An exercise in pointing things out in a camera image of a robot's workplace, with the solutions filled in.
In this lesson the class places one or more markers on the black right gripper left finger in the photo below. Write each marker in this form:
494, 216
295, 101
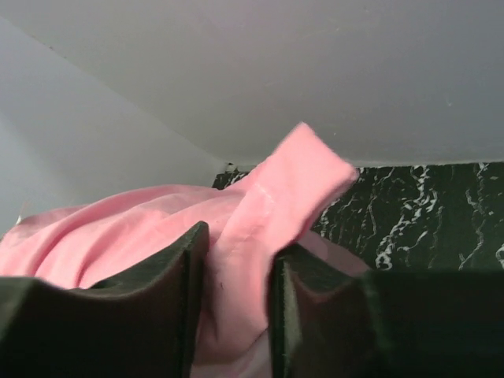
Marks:
141, 322

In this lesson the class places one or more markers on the pink satin pillowcase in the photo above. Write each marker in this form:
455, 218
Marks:
250, 221

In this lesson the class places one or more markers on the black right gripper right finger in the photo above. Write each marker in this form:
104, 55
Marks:
323, 323

